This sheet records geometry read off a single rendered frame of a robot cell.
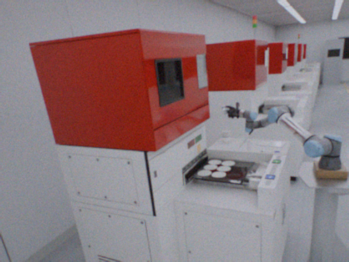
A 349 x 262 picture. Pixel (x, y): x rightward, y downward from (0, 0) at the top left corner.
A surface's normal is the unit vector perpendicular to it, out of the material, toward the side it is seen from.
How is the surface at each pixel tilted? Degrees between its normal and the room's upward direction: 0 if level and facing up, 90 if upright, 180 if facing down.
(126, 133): 90
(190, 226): 90
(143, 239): 90
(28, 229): 90
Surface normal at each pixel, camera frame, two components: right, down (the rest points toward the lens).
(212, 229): -0.40, 0.34
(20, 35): 0.91, 0.07
